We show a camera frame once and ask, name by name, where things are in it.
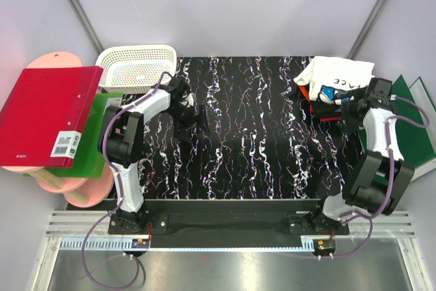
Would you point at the black marble pattern mat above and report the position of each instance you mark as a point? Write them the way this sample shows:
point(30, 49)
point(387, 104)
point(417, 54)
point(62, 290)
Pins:
point(264, 141)

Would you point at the green plastic folder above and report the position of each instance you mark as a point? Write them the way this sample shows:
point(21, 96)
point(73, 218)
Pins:
point(89, 162)

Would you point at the orange folded t shirt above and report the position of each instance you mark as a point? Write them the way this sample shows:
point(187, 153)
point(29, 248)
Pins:
point(305, 91)

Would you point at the red ring binder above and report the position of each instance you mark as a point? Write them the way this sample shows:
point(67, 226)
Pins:
point(44, 117)

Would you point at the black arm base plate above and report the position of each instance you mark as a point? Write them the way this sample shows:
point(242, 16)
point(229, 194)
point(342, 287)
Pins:
point(221, 224)

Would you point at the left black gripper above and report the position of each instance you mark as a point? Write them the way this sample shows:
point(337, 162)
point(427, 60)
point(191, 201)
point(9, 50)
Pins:
point(180, 129)

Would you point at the red folded t shirt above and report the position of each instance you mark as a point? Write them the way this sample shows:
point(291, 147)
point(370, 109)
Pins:
point(330, 119)

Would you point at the white t shirt blue print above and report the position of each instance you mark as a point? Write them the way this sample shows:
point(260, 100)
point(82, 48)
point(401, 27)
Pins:
point(327, 76)

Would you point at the black printed folded t shirt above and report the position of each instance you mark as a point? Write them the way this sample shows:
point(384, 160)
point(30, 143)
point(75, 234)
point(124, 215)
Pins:
point(327, 108)

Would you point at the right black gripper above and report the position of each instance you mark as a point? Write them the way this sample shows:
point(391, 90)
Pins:
point(349, 123)

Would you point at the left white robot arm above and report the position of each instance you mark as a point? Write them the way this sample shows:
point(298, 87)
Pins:
point(121, 140)

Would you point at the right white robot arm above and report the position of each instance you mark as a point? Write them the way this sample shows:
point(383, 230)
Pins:
point(379, 179)

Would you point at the white perforated plastic basket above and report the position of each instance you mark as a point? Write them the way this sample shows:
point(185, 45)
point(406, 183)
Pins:
point(136, 69)

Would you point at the dark green ring binder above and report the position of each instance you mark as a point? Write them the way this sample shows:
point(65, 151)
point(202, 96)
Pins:
point(416, 144)

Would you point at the white slotted cable duct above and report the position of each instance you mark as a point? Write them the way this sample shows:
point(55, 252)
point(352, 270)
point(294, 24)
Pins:
point(104, 244)

